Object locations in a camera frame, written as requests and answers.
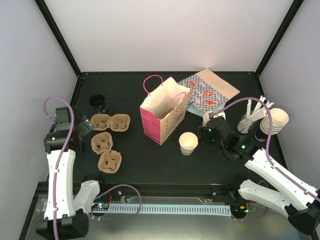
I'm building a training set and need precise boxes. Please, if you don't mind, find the single white paper cup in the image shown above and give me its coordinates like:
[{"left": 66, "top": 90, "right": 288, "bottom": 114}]
[{"left": 178, "top": 132, "right": 199, "bottom": 156}]

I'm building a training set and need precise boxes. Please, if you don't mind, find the black open coffee cup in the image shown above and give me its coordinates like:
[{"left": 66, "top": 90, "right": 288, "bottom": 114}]
[{"left": 89, "top": 94, "right": 108, "bottom": 114}]

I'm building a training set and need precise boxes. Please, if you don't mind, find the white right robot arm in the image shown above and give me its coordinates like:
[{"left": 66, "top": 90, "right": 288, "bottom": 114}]
[{"left": 198, "top": 116, "right": 320, "bottom": 236}]

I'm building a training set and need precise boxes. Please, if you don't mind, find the tall white paper cup stack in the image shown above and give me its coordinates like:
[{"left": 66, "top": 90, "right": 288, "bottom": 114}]
[{"left": 260, "top": 108, "right": 289, "bottom": 135}]

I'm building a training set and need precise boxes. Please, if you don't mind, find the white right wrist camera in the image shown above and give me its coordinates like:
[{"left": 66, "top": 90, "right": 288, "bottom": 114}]
[{"left": 209, "top": 111, "right": 226, "bottom": 120}]

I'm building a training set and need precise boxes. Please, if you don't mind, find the blue checkered bakery paper bag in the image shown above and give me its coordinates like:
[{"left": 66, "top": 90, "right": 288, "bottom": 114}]
[{"left": 178, "top": 68, "right": 240, "bottom": 113}]

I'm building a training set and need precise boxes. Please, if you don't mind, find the cream pink Cakes paper bag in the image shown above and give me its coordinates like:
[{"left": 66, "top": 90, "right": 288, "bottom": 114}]
[{"left": 139, "top": 74, "right": 191, "bottom": 145}]

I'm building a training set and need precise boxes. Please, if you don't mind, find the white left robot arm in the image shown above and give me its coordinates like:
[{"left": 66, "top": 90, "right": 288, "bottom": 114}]
[{"left": 36, "top": 107, "right": 108, "bottom": 240}]

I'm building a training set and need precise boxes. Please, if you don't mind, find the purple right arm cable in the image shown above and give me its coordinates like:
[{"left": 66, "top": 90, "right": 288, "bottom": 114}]
[{"left": 210, "top": 98, "right": 320, "bottom": 201}]

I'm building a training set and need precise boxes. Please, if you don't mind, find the white slotted cable rail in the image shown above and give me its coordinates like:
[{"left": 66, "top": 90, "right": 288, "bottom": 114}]
[{"left": 90, "top": 202, "right": 249, "bottom": 217}]

